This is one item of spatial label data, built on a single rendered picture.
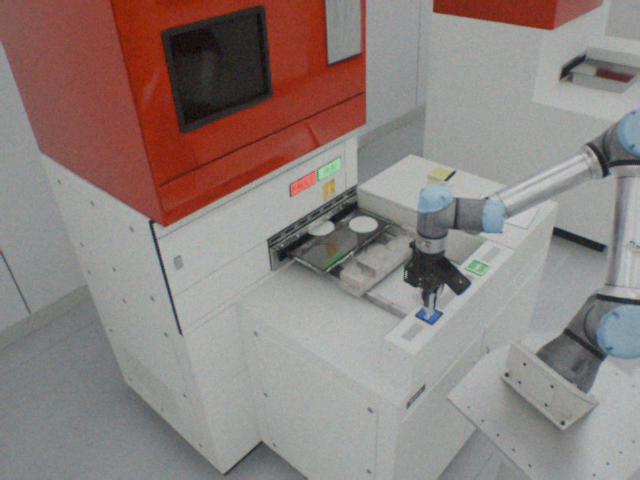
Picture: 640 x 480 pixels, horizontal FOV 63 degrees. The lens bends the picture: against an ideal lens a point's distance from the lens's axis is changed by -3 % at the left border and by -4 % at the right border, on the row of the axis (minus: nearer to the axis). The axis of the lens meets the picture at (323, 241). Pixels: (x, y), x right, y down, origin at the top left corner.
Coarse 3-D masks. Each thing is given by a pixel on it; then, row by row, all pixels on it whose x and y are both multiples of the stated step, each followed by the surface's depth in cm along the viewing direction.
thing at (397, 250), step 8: (392, 240) 183; (400, 240) 183; (408, 240) 183; (384, 248) 180; (392, 248) 180; (400, 248) 179; (408, 248) 179; (376, 256) 176; (384, 256) 176; (392, 256) 176; (400, 256) 176; (408, 256) 180; (384, 264) 173; (392, 264) 173; (360, 272) 170; (384, 272) 171; (368, 280) 166; (376, 280) 169; (344, 288) 167; (352, 288) 164; (368, 288) 167
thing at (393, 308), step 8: (336, 280) 174; (360, 296) 169; (368, 296) 166; (376, 296) 165; (376, 304) 165; (384, 304) 163; (392, 304) 161; (392, 312) 162; (400, 312) 159; (408, 312) 158
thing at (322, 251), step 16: (352, 208) 198; (336, 224) 189; (384, 224) 188; (304, 240) 182; (320, 240) 182; (336, 240) 181; (352, 240) 181; (304, 256) 175; (320, 256) 174; (336, 256) 174
